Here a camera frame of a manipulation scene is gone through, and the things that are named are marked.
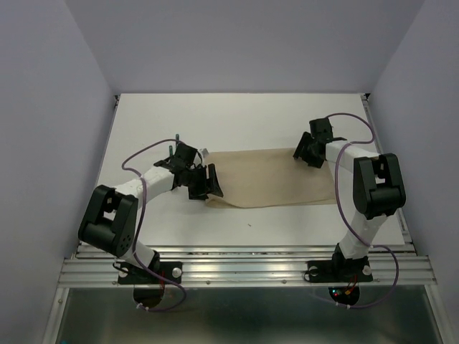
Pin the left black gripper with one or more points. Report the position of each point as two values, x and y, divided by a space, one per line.
210 185

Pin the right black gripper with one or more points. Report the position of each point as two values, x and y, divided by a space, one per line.
301 151

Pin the beige cloth napkin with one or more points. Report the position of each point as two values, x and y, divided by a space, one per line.
254 179

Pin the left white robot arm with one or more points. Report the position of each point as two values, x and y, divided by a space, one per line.
114 215

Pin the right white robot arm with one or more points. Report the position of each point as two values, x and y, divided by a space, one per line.
377 184

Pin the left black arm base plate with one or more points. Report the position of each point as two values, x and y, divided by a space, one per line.
129 274

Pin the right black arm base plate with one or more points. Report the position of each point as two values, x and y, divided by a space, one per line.
326 271

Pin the aluminium rail frame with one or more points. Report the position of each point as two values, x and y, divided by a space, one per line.
242 270

